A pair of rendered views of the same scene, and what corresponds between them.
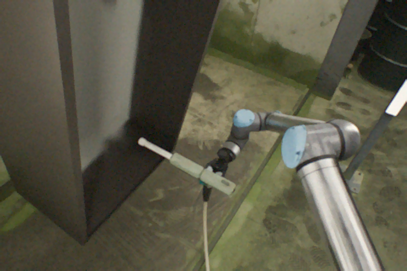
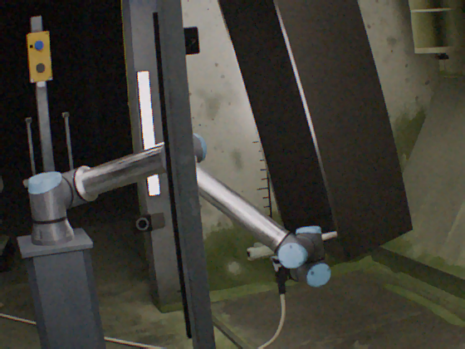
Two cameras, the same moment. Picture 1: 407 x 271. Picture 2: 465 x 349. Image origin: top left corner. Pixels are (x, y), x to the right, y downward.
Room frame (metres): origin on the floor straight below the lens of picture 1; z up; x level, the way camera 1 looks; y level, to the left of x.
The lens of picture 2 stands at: (2.60, -2.19, 1.31)
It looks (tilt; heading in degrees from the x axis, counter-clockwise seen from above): 9 degrees down; 133
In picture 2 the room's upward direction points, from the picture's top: 5 degrees counter-clockwise
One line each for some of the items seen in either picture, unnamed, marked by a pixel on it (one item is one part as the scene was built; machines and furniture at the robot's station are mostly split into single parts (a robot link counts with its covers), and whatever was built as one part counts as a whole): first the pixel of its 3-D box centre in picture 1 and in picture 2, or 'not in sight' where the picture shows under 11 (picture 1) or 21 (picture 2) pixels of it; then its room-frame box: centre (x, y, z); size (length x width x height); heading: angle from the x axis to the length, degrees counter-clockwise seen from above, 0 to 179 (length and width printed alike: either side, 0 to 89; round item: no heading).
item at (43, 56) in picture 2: not in sight; (39, 56); (-0.58, -0.17, 1.42); 0.12 x 0.06 x 0.26; 63
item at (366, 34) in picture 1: (350, 43); not in sight; (3.04, -1.45, 0.14); 0.31 x 0.29 x 0.28; 153
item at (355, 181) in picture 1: (346, 176); not in sight; (1.34, -1.00, 0.01); 0.20 x 0.20 x 0.01; 63
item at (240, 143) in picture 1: (237, 140); (313, 272); (1.07, -0.18, 0.51); 0.12 x 0.09 x 0.10; 154
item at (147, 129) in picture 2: not in sight; (148, 133); (-0.18, 0.19, 0.96); 0.06 x 0.02 x 0.63; 63
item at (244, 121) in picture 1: (244, 123); (309, 244); (1.07, -0.19, 0.63); 0.12 x 0.09 x 0.12; 106
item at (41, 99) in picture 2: not in sight; (49, 169); (-0.63, -0.15, 0.82); 0.06 x 0.06 x 1.64; 63
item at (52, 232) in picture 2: not in sight; (51, 228); (0.11, -0.65, 0.69); 0.19 x 0.19 x 0.10
